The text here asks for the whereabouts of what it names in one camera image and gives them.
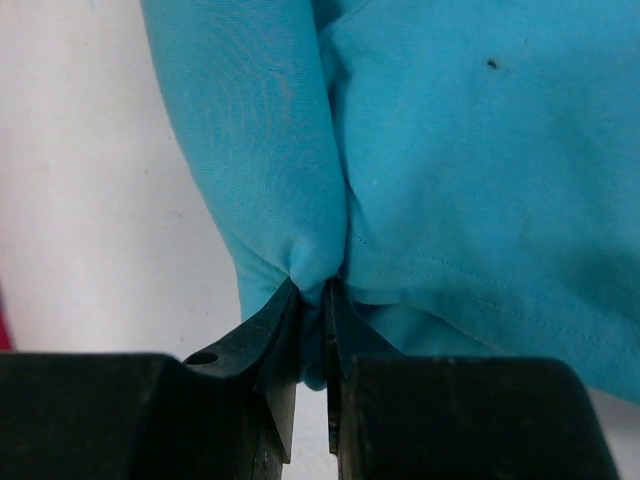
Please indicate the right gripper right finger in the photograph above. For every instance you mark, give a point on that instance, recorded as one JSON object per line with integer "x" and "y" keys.
{"x": 394, "y": 416}

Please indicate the teal t shirt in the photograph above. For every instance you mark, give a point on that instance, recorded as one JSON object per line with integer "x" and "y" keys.
{"x": 468, "y": 169}

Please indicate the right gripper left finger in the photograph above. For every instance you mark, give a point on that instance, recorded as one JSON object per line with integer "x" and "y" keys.
{"x": 225, "y": 412}

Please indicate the red t shirt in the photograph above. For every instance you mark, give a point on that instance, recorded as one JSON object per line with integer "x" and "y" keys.
{"x": 6, "y": 340}

